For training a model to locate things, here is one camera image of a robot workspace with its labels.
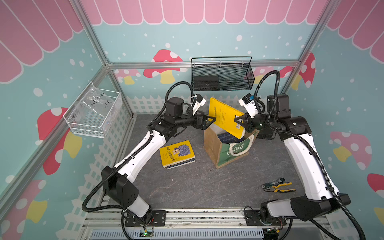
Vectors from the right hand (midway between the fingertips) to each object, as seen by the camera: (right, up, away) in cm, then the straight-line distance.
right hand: (237, 118), depth 68 cm
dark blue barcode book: (0, -11, +24) cm, 26 cm away
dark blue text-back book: (-28, -27, +23) cm, 46 cm away
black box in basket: (-13, +22, +19) cm, 32 cm away
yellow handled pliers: (+24, -37, +15) cm, 47 cm away
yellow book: (-5, +1, +2) cm, 6 cm away
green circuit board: (-43, -57, +4) cm, 71 cm away
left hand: (-13, 0, +2) cm, 13 cm away
